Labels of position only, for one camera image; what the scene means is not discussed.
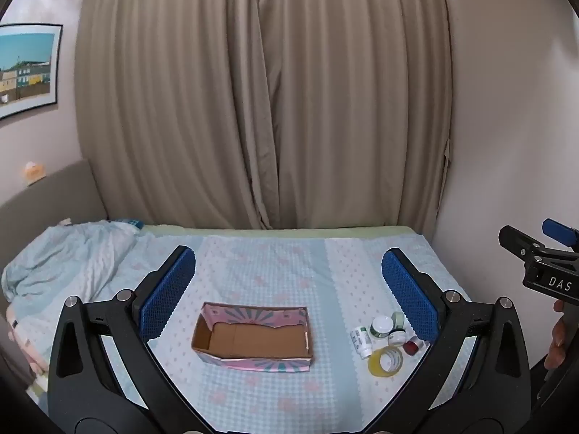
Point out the yellow tape roll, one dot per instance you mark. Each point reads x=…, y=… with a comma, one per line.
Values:
x=375, y=364

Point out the grey upholstered headboard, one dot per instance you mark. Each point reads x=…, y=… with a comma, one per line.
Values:
x=68, y=194

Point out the white lid green jar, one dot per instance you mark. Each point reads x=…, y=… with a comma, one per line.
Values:
x=382, y=324

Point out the small orange object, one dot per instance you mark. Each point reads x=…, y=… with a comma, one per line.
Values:
x=34, y=172

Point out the framed wall picture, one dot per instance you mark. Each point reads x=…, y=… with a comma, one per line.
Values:
x=29, y=72

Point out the pink printed pillow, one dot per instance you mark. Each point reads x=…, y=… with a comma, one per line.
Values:
x=25, y=339

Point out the small blue cloth item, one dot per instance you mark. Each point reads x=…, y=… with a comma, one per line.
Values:
x=131, y=223

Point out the small white jar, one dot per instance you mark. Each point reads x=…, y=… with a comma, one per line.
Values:
x=397, y=338

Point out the beige curtain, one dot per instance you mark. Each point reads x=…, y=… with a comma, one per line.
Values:
x=253, y=99

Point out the small red bottle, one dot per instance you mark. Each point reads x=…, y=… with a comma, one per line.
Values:
x=410, y=348

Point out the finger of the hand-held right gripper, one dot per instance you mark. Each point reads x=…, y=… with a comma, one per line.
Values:
x=561, y=231
x=515, y=240

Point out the pink patterned cardboard box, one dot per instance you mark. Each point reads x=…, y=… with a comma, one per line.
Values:
x=253, y=339

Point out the light blue crumpled blanket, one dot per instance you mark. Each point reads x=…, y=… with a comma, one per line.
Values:
x=68, y=257

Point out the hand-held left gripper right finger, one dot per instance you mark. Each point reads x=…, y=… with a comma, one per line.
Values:
x=409, y=298

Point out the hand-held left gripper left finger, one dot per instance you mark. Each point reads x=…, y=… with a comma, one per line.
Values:
x=167, y=298

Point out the white pill bottle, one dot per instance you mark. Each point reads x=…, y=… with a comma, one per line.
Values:
x=361, y=342

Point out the person's right hand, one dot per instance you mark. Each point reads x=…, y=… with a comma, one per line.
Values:
x=557, y=339

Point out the light blue printed bed sheet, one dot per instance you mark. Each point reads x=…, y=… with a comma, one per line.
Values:
x=271, y=275

